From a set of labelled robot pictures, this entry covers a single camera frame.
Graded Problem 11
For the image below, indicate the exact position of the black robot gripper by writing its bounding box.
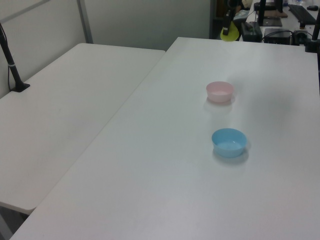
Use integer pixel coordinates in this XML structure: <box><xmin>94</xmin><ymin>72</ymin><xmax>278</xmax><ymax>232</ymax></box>
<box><xmin>221</xmin><ymin>0</ymin><xmax>244</xmax><ymax>36</ymax></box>

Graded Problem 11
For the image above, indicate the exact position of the green pear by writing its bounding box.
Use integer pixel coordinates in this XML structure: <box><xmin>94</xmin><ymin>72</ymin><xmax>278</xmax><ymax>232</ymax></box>
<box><xmin>220</xmin><ymin>20</ymin><xmax>240</xmax><ymax>43</ymax></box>

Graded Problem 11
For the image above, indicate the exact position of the pink plastic bowl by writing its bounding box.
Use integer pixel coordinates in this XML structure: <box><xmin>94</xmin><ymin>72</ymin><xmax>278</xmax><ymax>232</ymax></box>
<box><xmin>205</xmin><ymin>81</ymin><xmax>235</xmax><ymax>103</ymax></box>

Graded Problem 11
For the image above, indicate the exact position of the blue plastic bowl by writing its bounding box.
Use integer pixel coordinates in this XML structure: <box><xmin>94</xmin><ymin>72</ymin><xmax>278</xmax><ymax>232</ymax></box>
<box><xmin>211</xmin><ymin>127</ymin><xmax>248</xmax><ymax>159</ymax></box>

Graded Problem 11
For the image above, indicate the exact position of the black case with green stripe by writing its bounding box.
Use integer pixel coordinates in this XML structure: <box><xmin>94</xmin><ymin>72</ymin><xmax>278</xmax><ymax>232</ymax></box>
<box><xmin>239</xmin><ymin>21</ymin><xmax>263</xmax><ymax>42</ymax></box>

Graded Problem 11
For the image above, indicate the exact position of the black vertical monitor stand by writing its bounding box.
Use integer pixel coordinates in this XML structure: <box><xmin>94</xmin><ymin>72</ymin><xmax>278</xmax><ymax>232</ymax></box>
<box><xmin>257</xmin><ymin>0</ymin><xmax>267</xmax><ymax>26</ymax></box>

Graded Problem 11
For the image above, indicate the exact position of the black flat mat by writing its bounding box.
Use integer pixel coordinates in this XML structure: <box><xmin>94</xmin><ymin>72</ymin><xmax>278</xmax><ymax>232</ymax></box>
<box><xmin>261</xmin><ymin>16</ymin><xmax>284</xmax><ymax>28</ymax></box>

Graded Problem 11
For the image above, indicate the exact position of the brown wooden board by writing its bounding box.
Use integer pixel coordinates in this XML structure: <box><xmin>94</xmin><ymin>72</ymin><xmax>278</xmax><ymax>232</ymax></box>
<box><xmin>264</xmin><ymin>9</ymin><xmax>289</xmax><ymax>19</ymax></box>

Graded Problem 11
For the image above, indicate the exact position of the black box device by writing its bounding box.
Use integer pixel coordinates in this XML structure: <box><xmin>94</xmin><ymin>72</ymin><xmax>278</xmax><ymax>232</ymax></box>
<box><xmin>263</xmin><ymin>27</ymin><xmax>293</xmax><ymax>45</ymax></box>

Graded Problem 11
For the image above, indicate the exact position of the black computer keyboard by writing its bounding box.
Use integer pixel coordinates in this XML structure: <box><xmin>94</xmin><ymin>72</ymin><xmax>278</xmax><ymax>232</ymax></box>
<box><xmin>287</xmin><ymin>4</ymin><xmax>318</xmax><ymax>25</ymax></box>

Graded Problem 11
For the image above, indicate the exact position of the black pole with table clamp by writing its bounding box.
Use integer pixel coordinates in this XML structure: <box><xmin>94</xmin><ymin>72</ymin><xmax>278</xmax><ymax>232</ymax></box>
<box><xmin>304</xmin><ymin>19</ymin><xmax>320</xmax><ymax>54</ymax></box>

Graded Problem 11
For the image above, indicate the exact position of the white side table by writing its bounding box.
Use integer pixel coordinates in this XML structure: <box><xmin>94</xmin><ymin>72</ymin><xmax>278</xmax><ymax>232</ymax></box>
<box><xmin>0</xmin><ymin>42</ymin><xmax>167</xmax><ymax>215</ymax></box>

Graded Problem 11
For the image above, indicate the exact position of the grey metal partition post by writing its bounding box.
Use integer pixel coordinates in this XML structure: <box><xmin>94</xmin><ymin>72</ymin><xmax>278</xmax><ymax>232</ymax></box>
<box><xmin>76</xmin><ymin>0</ymin><xmax>94</xmax><ymax>45</ymax></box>

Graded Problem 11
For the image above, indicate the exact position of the black camera pole with base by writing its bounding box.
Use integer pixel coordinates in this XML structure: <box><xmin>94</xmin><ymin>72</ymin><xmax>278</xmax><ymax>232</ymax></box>
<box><xmin>0</xmin><ymin>22</ymin><xmax>31</xmax><ymax>94</ymax></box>

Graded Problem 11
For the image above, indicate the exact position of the thin black cable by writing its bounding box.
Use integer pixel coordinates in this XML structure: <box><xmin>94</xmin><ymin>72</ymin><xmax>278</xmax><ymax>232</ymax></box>
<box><xmin>0</xmin><ymin>24</ymin><xmax>15</xmax><ymax>91</ymax></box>

